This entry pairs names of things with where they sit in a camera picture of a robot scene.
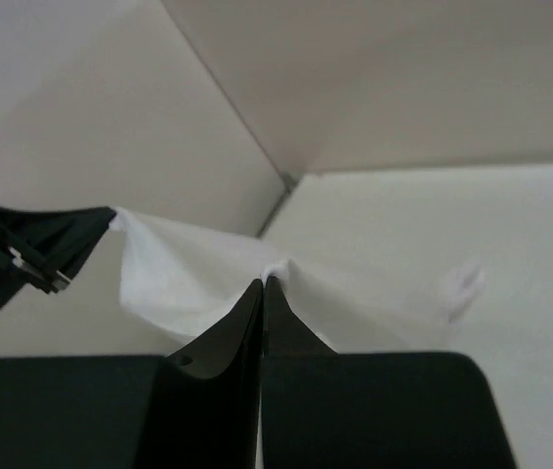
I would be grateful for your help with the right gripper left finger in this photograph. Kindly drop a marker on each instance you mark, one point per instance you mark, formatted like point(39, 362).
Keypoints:
point(216, 399)

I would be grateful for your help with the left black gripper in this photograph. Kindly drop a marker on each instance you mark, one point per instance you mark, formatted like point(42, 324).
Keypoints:
point(47, 249)

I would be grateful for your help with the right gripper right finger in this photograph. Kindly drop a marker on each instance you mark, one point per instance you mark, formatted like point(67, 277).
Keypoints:
point(300, 409)

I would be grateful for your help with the white tank top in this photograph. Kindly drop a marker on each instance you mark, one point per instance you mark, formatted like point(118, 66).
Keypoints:
point(183, 278)

